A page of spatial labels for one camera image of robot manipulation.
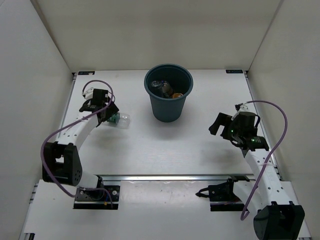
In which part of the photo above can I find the dark teal plastic bin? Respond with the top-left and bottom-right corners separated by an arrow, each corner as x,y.
144,63 -> 194,123

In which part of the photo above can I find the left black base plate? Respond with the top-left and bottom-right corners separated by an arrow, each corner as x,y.
73,181 -> 121,210

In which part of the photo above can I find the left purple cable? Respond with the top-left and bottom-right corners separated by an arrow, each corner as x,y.
40,80 -> 116,198

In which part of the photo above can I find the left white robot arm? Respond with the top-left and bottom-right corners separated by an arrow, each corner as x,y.
57,93 -> 238,176

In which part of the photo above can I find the orange plastic bottle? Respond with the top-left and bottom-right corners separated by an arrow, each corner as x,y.
171,92 -> 183,99

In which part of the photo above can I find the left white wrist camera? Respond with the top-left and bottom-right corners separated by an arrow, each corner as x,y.
82,87 -> 94,100

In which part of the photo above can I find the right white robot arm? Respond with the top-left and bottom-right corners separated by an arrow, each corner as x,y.
221,111 -> 305,240

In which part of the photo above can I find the clear bottle green label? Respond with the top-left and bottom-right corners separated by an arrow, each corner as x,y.
107,112 -> 131,129

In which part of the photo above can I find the small clear cola bottle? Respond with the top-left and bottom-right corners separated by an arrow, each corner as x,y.
150,80 -> 174,99

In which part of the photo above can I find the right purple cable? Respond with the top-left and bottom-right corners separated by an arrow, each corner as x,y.
240,100 -> 288,221

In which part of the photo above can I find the aluminium table edge rail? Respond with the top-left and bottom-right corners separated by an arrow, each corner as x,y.
101,174 -> 256,182

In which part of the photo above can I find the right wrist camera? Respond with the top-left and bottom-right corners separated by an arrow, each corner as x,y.
235,103 -> 250,113

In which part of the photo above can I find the purple cable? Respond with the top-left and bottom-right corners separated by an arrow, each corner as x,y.
240,100 -> 288,221
40,80 -> 116,198

